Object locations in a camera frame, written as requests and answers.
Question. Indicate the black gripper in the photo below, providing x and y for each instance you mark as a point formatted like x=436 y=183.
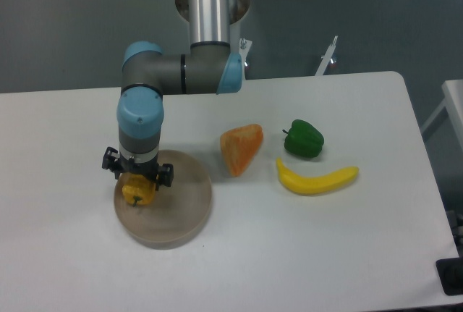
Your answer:
x=162 y=175

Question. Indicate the yellow toy bell pepper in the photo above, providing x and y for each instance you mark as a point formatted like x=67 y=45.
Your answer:
x=138 y=190

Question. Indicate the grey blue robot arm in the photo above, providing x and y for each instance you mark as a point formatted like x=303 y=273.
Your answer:
x=148 y=75

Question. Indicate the beige round plate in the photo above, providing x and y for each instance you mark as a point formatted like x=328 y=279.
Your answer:
x=177 y=213

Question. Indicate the green toy bell pepper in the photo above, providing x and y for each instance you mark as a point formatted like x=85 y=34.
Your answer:
x=303 y=140

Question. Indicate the orange toy sandwich wedge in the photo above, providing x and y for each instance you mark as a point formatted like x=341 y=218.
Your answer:
x=239 y=146

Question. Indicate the yellow toy banana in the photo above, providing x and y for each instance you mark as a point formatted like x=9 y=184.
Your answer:
x=315 y=185

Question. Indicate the white side table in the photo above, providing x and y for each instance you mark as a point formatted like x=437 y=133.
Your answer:
x=450 y=107

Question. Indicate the black device at edge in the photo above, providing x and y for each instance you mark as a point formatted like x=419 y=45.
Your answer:
x=450 y=275

